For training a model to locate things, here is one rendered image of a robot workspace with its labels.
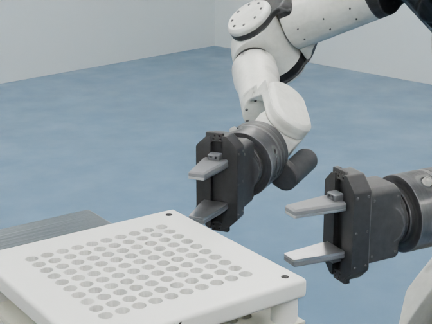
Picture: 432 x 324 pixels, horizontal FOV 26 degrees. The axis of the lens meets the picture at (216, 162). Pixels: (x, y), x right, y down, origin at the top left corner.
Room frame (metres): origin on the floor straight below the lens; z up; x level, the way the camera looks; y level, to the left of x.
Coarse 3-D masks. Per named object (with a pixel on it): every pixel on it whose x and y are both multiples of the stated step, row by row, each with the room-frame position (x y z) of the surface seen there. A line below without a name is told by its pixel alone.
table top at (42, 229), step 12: (60, 216) 1.21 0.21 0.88; (72, 216) 1.21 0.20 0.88; (84, 216) 1.21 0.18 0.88; (96, 216) 1.21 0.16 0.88; (12, 228) 1.16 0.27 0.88; (24, 228) 1.16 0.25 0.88; (36, 228) 1.16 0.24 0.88; (48, 228) 1.16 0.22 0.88; (60, 228) 1.16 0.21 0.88; (72, 228) 1.16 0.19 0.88; (84, 228) 1.16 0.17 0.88; (0, 240) 1.12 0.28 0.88; (12, 240) 1.12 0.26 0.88; (24, 240) 1.12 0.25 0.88; (36, 240) 1.12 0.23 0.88
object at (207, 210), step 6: (204, 204) 1.07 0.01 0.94; (210, 204) 1.07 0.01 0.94; (216, 204) 1.07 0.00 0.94; (222, 204) 1.07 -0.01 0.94; (198, 210) 1.05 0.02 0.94; (204, 210) 1.05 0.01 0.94; (210, 210) 1.05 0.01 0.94; (216, 210) 1.05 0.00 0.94; (222, 210) 1.06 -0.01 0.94; (192, 216) 1.03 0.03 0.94; (198, 216) 1.03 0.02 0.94; (204, 216) 1.03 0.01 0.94; (210, 216) 1.04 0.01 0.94; (216, 216) 1.05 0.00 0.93; (198, 222) 1.03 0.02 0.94; (204, 222) 1.03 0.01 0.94
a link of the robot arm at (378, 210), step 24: (336, 168) 0.95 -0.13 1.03; (360, 192) 0.92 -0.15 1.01; (384, 192) 0.94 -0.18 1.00; (408, 192) 0.96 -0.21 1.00; (336, 216) 0.95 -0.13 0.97; (360, 216) 0.92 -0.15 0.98; (384, 216) 0.93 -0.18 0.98; (408, 216) 0.95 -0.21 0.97; (336, 240) 0.95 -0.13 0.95; (360, 240) 0.92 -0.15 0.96; (384, 240) 0.94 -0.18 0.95; (408, 240) 0.95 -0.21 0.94; (336, 264) 0.95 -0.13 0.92; (360, 264) 0.92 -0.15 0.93
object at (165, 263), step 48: (48, 240) 0.94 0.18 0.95; (96, 240) 0.94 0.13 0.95; (144, 240) 0.94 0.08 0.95; (192, 240) 0.94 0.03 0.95; (0, 288) 0.85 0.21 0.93; (48, 288) 0.82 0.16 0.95; (96, 288) 0.82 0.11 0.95; (144, 288) 0.82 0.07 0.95; (192, 288) 0.82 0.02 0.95; (240, 288) 0.82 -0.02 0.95; (288, 288) 0.83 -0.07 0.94
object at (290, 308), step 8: (0, 296) 0.89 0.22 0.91; (280, 304) 0.83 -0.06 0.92; (288, 304) 0.83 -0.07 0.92; (296, 304) 0.84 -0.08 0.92; (272, 312) 0.84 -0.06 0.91; (280, 312) 0.83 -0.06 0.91; (288, 312) 0.83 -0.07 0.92; (296, 312) 0.84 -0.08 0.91; (272, 320) 0.84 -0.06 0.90; (280, 320) 0.83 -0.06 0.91; (288, 320) 0.83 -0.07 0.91; (296, 320) 0.84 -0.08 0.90
